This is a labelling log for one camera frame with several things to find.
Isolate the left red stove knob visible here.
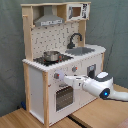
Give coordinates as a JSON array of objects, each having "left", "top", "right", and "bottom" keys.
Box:
[{"left": 54, "top": 73, "right": 60, "bottom": 79}]

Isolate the white toy microwave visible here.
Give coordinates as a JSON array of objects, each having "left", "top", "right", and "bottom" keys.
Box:
[{"left": 67, "top": 4, "right": 89, "bottom": 20}]

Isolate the black toy faucet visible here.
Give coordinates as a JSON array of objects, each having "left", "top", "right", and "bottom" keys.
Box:
[{"left": 67, "top": 33, "right": 83, "bottom": 49}]

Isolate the red stove knob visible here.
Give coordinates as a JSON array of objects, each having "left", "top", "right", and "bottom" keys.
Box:
[
  {"left": 72, "top": 66, "right": 78, "bottom": 72},
  {"left": 54, "top": 73, "right": 60, "bottom": 79}
]

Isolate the right red stove knob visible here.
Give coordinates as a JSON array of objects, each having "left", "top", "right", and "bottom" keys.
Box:
[{"left": 72, "top": 66, "right": 78, "bottom": 72}]

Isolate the wooden toy kitchen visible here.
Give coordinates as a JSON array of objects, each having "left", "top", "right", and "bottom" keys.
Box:
[{"left": 22, "top": 2, "right": 105, "bottom": 127}]

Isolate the white oven door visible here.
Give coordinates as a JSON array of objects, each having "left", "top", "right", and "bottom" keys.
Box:
[{"left": 48, "top": 77, "right": 80, "bottom": 121}]

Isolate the black toy stovetop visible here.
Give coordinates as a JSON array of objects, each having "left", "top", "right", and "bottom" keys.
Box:
[{"left": 33, "top": 54, "right": 74, "bottom": 67}]

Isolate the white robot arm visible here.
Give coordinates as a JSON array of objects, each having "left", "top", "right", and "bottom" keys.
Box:
[{"left": 64, "top": 72, "right": 128, "bottom": 102}]

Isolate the grey toy sink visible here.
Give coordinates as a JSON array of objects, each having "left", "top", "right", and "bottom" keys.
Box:
[{"left": 66, "top": 47, "right": 94, "bottom": 56}]

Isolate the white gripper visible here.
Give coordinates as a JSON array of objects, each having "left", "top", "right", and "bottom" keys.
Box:
[{"left": 64, "top": 76, "right": 85, "bottom": 89}]

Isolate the grey range hood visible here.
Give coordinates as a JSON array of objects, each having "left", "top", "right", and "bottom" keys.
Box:
[{"left": 35, "top": 5, "right": 64, "bottom": 27}]

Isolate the silver metal pot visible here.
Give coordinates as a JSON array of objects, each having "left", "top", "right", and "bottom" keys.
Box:
[{"left": 44, "top": 51, "right": 60, "bottom": 61}]

